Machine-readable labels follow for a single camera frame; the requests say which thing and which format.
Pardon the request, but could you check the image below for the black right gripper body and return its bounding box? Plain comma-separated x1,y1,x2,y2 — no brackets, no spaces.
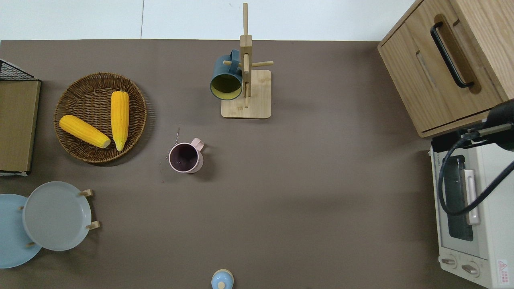
431,100,514,152

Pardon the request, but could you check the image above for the pink mug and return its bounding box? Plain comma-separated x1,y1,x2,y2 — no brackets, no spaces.
168,138,205,174

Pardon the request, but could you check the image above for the wooden cabinet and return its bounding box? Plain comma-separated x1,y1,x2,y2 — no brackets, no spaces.
377,0,514,138

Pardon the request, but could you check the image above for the white toaster oven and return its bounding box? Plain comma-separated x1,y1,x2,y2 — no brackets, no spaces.
428,136,514,289

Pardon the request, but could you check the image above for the brown table mat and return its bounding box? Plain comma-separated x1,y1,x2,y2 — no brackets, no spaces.
0,39,484,289

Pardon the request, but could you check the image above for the wooden mug tree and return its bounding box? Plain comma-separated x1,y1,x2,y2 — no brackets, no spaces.
221,3,274,119

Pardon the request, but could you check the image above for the dark blue mug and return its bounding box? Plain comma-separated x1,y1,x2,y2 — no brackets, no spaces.
210,49,244,101

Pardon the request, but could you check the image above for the yellow corn cob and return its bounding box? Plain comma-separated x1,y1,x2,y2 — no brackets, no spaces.
59,115,111,149
110,91,130,152

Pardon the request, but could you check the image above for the brown wicker basket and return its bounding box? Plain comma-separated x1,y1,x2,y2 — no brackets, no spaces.
53,72,147,164

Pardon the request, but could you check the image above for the wooden plate rack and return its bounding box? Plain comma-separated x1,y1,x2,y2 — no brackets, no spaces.
18,189,101,247

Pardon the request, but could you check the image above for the grey plate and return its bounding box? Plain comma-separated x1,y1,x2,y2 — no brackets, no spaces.
22,181,92,252

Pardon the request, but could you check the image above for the light blue plate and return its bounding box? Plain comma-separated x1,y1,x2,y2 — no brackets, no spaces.
0,194,43,269

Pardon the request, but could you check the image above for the black cabinet handle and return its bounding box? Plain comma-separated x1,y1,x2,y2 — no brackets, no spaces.
430,21,475,88

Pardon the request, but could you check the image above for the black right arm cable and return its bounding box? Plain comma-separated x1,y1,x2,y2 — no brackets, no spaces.
438,132,514,217

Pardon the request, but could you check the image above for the wire and wood shelf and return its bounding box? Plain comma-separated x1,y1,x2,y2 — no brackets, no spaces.
0,59,41,177

